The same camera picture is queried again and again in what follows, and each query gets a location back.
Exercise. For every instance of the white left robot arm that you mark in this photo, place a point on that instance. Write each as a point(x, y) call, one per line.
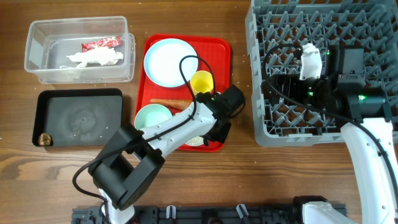
point(130, 161)

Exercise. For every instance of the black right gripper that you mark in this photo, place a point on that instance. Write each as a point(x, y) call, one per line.
point(290, 81)

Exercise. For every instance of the white rice grains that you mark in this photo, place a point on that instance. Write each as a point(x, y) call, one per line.
point(194, 141)

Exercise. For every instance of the black waste tray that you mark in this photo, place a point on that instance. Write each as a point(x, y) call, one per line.
point(85, 117)

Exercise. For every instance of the yellow plastic cup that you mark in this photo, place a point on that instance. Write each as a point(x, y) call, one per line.
point(202, 82)

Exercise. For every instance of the orange carrot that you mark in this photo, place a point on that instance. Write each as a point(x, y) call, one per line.
point(175, 104)

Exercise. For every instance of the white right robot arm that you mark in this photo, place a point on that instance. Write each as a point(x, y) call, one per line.
point(336, 87)

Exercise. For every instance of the light blue bowl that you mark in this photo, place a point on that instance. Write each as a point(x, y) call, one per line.
point(195, 142)

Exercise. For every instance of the grey dishwasher rack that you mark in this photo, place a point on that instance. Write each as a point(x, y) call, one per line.
point(370, 24)

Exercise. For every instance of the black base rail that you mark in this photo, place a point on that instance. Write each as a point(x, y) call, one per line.
point(283, 213)

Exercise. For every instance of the red snack wrapper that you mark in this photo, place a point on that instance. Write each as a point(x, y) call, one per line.
point(108, 42)

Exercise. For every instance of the brown walnut food scrap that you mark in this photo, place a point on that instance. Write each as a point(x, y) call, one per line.
point(44, 140)

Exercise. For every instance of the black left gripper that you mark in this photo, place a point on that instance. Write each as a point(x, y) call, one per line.
point(221, 137)

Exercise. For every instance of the mint green bowl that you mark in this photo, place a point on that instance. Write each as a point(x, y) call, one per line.
point(151, 115)

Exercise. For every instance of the large light blue plate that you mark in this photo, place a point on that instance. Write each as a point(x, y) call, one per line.
point(161, 62)

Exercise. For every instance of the white tissue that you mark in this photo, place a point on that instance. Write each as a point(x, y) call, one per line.
point(100, 55)

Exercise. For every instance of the clear plastic waste bin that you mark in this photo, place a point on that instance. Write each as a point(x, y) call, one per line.
point(50, 43)

